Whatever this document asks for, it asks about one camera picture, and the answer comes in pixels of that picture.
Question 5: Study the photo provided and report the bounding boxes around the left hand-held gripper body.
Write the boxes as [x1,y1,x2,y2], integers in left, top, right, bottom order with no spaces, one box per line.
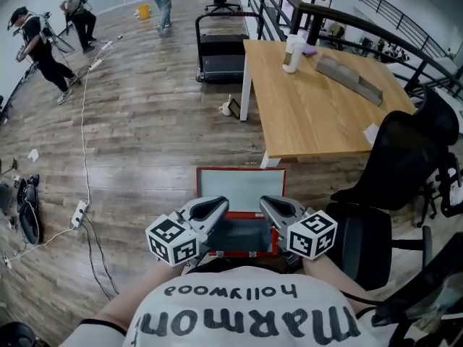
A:
[145,213,210,267]

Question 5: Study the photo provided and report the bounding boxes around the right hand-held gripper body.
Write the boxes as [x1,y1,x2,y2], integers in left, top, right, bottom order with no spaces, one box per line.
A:
[269,210,339,267]

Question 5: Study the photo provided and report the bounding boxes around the person's right forearm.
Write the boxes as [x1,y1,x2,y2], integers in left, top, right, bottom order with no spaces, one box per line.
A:
[302,254,378,311]

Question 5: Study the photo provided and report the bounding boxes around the person's left forearm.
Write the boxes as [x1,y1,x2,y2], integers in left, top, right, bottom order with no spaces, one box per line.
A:
[95,262,182,330]

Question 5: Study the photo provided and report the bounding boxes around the person's black trousers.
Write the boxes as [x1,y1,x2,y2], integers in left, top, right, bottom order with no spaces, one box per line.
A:
[187,257,303,276]

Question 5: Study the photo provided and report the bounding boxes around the person's white printed shirt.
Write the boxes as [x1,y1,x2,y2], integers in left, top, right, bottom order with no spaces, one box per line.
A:
[70,265,399,347]

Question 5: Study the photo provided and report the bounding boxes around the white mug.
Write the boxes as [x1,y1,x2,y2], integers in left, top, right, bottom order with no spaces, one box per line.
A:
[218,94,234,117]

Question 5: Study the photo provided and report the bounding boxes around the wooden table with white legs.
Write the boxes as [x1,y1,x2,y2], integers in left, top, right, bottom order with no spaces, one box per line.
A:
[240,38,417,170]

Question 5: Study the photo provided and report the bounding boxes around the small black framed board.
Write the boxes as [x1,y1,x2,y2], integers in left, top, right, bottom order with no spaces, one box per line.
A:
[227,98,242,120]

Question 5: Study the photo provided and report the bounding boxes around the white paper card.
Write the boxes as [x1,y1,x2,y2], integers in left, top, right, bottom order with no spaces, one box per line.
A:
[362,122,381,147]

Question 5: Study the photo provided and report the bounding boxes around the black mesh office chair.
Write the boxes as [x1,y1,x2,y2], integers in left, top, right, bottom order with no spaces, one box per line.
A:
[325,87,461,293]

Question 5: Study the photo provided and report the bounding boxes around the black tablet screen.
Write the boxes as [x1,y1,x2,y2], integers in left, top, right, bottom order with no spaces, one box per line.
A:
[372,231,463,347]

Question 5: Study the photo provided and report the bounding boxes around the black treadmill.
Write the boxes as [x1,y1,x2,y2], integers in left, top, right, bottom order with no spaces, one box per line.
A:
[195,12,266,85]

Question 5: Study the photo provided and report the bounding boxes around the black bag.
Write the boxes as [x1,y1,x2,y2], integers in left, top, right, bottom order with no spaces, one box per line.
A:
[16,177,45,247]

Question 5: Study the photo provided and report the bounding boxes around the white drink bottle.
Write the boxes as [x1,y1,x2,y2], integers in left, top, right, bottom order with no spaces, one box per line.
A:
[281,33,307,75]

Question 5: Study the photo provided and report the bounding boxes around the grey flat case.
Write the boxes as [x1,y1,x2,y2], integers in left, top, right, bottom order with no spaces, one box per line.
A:
[0,181,14,217]

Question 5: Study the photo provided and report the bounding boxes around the black metal railing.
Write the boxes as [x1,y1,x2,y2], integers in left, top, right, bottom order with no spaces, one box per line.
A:
[360,0,450,59]
[231,0,463,101]

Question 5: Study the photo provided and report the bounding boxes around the black power cable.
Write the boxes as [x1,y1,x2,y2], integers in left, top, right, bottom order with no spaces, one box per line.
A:
[82,213,121,296]
[81,222,113,302]

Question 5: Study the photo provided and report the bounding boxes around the black tablet cable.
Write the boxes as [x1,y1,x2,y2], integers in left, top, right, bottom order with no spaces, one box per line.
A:
[339,291,385,307]

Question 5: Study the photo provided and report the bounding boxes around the thin white cable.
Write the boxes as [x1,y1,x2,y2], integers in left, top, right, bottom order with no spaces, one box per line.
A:
[7,226,77,264]

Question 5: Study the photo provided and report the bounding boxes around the long white power cable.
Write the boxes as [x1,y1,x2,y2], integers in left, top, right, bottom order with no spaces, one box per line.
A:
[80,69,95,204]

